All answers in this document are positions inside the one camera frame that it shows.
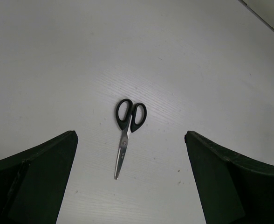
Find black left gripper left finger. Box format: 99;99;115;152
0;131;78;224

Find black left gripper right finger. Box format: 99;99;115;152
185;131;274;224

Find black handled scissors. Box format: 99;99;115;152
114;98;147;180

